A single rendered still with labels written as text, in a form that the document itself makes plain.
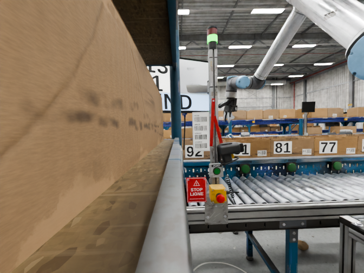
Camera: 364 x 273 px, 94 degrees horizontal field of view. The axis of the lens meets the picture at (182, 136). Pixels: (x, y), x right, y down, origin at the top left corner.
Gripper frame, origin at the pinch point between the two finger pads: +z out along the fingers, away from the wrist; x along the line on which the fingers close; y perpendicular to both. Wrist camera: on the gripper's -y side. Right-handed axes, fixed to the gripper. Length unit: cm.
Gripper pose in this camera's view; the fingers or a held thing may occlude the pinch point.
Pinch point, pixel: (226, 121)
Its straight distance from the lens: 151.7
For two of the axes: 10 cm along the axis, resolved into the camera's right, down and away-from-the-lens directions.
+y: 9.5, -0.5, 3.1
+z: -0.3, 9.7, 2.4
